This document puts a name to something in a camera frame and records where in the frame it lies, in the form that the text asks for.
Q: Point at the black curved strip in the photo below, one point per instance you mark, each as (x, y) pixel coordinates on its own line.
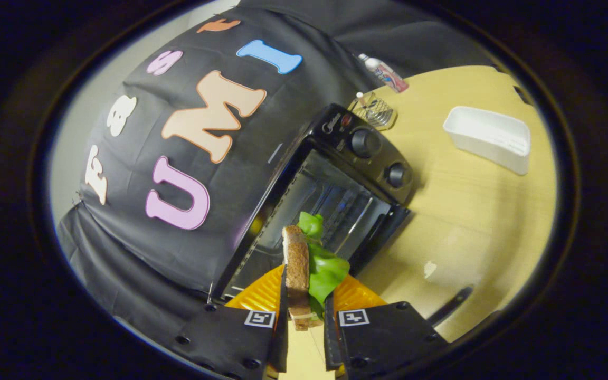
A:
(449, 307)

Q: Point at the black backdrop cloth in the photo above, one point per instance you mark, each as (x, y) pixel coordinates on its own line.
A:
(140, 253)

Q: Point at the white rectangular plastic tray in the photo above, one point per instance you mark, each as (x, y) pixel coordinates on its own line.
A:
(486, 140)

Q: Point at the clear bottle with red label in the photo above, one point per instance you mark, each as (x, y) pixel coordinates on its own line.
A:
(388, 76)

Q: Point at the bread and lettuce sandwich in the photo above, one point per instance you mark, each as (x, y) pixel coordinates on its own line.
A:
(297, 264)

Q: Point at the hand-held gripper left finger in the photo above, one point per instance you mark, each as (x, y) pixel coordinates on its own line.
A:
(230, 338)

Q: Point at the black toaster oven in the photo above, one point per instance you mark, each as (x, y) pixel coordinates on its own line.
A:
(330, 138)

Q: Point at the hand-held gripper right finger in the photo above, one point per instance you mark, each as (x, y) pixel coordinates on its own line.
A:
(383, 338)

